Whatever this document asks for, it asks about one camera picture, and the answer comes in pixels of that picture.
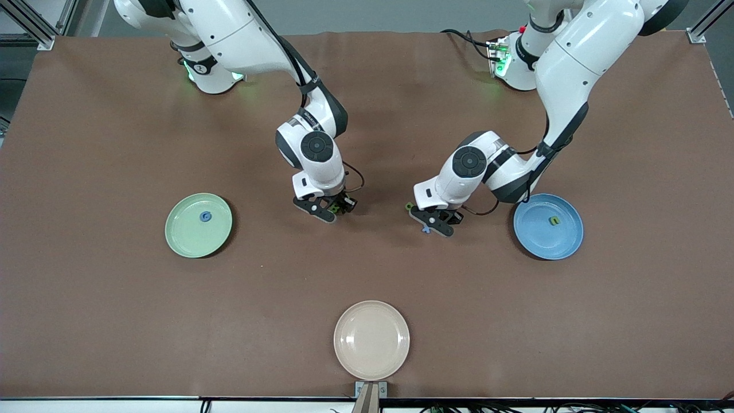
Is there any brown table mat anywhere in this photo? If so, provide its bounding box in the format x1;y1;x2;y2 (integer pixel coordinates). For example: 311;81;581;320
0;30;734;400

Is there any light green plate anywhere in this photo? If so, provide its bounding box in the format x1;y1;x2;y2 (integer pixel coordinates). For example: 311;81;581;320
165;192;233;259

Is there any metal connector plate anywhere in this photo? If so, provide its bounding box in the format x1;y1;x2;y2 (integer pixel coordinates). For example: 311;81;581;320
486;37;511;78

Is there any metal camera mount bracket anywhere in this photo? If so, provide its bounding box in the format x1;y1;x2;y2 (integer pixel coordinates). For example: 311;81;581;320
352;381;388;413

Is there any aluminium frame post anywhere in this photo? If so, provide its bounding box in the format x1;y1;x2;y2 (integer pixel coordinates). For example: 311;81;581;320
687;0;734;44
0;0;78;51

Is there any blue plate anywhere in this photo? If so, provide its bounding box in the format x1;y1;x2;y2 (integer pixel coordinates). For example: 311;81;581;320
513;193;584;261

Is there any black left arm base cable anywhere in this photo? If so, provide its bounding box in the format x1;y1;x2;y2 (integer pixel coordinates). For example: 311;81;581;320
440;28;495;61

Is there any beige plate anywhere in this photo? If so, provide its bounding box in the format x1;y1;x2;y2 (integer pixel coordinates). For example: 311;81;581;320
333;300;411;381

